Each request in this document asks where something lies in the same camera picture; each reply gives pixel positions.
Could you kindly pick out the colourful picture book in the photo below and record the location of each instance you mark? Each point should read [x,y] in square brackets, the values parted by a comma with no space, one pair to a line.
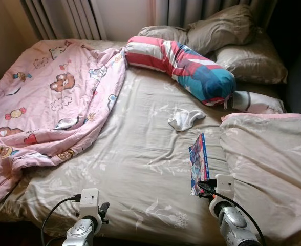
[197,164]

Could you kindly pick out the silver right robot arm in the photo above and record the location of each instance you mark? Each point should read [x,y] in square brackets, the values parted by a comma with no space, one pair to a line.
[232,223]

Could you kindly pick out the beige printed bed sheet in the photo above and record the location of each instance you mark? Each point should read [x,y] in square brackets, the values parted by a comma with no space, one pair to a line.
[130,169]

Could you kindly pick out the beige duvet with pink trim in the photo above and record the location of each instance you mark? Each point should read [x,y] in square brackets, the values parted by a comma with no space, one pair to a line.
[268,169]

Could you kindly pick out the crumpled white sock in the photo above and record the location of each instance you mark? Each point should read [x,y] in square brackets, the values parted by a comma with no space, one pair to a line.
[184,120]

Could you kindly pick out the small white pillow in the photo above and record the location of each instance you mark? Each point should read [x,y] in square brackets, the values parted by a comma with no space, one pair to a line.
[258,102]

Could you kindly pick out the red blue striped bolster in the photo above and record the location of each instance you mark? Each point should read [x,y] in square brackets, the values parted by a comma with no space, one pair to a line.
[186,69]

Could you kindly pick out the pink cartoon print blanket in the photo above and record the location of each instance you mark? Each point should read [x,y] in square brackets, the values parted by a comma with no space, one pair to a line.
[48,102]

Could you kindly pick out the beige pillow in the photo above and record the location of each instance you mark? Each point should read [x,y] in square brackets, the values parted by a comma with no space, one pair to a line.
[253,64]
[163,35]
[222,28]

